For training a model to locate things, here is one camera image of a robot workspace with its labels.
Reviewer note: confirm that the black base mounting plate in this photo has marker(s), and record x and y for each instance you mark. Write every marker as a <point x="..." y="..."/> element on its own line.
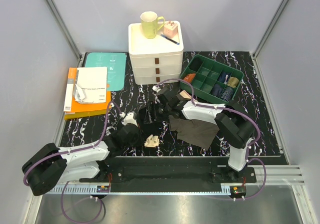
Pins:
<point x="121" y="169"/>

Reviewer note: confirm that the rolled grey-blue garment in tray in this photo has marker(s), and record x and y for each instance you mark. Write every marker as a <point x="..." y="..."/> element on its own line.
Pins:
<point x="217" y="90"/>

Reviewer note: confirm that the rolled striped garment in tray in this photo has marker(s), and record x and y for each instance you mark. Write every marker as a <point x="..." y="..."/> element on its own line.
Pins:
<point x="227" y="94"/>

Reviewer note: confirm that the rolled navy garment in tray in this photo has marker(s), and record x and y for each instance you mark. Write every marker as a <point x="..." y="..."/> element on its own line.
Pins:
<point x="223" y="77"/>

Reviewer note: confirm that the blue pen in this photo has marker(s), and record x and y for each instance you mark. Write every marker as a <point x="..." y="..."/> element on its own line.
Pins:
<point x="169" y="39"/>

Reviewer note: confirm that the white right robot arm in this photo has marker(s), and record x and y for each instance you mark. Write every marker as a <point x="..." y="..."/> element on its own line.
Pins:
<point x="239" y="130"/>

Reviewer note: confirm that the green divided organizer tray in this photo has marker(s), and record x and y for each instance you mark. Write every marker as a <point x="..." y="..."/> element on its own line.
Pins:
<point x="207" y="76"/>

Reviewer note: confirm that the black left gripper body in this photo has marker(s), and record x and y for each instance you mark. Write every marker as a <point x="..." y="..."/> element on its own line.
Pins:
<point x="135" y="141"/>

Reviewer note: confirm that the black underwear with cream waistband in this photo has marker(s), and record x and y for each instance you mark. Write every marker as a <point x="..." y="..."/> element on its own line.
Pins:
<point x="150" y="124"/>

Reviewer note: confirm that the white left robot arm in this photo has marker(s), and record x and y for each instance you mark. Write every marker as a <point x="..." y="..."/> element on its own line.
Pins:
<point x="52" y="165"/>

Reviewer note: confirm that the teal plastic board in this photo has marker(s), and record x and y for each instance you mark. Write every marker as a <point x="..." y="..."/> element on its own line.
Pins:
<point x="116" y="66"/>

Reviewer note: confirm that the pink power adapter cube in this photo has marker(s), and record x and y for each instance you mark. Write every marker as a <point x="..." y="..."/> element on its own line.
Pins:
<point x="170" y="29"/>

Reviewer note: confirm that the grey underwear with cream waistband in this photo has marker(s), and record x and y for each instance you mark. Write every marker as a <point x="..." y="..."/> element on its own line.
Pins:
<point x="196" y="126"/>

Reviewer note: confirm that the white paper manual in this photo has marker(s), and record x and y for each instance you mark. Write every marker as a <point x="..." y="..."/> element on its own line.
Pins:
<point x="91" y="85"/>

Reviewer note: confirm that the white three-drawer storage unit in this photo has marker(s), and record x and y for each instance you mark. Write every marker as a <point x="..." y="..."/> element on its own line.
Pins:
<point x="157" y="59"/>

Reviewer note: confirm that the rolled orange garment in tray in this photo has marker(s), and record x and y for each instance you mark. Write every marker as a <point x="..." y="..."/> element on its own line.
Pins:
<point x="189" y="77"/>

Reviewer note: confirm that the rolled khaki garment in tray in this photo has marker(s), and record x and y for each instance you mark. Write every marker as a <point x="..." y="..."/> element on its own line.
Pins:
<point x="233" y="82"/>

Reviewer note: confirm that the rolled black garment in tray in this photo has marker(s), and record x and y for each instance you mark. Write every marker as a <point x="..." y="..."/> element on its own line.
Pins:
<point x="195" y="64"/>

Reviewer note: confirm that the orange book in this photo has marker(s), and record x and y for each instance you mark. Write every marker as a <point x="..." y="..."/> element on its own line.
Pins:
<point x="73" y="109"/>

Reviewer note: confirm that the yellow-green mug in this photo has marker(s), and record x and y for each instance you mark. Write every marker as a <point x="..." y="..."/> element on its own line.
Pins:
<point x="151" y="23"/>

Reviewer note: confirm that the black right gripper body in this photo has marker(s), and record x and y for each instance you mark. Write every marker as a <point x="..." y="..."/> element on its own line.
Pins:
<point x="164" y="110"/>

